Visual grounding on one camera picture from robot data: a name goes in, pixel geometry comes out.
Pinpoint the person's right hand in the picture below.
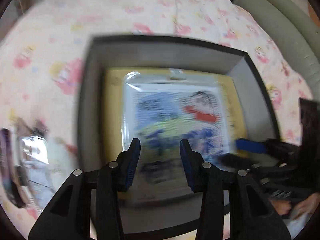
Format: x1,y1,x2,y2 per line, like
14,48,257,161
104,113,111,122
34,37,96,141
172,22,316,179
270,193,319,219

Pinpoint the silver foil packet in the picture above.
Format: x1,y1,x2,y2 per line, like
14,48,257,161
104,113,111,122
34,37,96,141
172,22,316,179
19,135,49,164

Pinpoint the cartoon print in plastic sleeve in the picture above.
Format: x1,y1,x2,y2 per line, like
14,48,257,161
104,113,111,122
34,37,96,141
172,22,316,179
121,71,231,205

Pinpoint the grey green sofa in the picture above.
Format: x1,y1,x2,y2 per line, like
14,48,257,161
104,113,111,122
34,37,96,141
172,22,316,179
233,0,319,99

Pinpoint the yellow envelope in box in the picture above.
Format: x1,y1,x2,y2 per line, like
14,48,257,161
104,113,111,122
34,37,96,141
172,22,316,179
101,67,249,201

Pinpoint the black cardboard storage box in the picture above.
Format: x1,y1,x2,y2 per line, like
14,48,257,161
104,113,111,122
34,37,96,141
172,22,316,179
77,35,280,239

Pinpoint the pink cartoon print blanket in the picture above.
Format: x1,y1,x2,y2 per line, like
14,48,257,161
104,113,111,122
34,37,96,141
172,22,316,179
1,0,319,239

